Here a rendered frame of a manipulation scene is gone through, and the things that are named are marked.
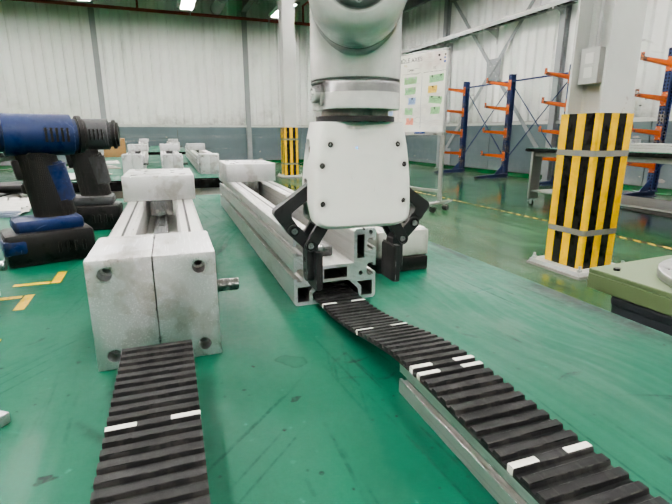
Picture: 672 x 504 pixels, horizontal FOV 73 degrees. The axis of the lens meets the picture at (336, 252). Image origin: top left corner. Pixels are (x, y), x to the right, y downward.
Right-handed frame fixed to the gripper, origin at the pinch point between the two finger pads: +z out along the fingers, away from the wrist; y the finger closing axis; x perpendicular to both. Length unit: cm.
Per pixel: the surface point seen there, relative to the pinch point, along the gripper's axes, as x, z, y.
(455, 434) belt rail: -21.8, 4.0, -1.9
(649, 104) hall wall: 529, -59, 733
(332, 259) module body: 7.5, 0.7, 0.2
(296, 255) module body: 5.8, -0.7, -4.6
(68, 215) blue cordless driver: 37.3, -1.7, -32.6
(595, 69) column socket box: 205, -55, 253
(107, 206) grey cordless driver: 60, 0, -30
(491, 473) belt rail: -25.4, 4.0, -2.0
